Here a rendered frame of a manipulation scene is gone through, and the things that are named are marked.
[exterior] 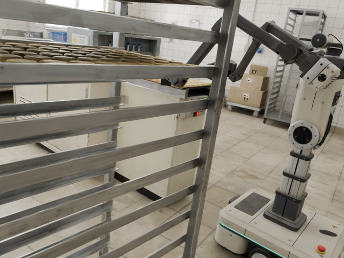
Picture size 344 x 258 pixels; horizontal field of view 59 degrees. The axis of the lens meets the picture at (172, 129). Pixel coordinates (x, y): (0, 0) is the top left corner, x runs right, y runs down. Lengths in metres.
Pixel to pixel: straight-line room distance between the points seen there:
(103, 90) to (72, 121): 1.85
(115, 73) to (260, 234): 1.42
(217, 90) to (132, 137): 1.56
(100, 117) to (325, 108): 1.29
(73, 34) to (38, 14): 1.98
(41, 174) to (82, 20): 0.28
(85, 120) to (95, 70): 0.10
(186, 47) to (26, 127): 6.22
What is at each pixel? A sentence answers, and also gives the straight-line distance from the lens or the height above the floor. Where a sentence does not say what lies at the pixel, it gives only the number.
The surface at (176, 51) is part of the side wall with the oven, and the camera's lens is 6.81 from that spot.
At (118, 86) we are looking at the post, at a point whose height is 1.01.
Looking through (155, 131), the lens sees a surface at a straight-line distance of 2.16.
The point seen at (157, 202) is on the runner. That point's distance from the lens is 0.85.
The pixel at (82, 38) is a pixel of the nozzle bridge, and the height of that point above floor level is 1.12.
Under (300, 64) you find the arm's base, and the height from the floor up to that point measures 1.17.
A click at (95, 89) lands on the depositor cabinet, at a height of 0.76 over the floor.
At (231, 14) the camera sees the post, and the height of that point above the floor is 1.29.
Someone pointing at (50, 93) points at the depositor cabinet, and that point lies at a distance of 2.87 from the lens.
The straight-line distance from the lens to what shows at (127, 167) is 2.46.
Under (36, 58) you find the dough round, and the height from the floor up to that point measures 1.15.
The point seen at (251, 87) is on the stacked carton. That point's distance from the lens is 5.65.
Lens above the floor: 1.23
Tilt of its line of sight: 17 degrees down
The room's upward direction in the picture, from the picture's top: 8 degrees clockwise
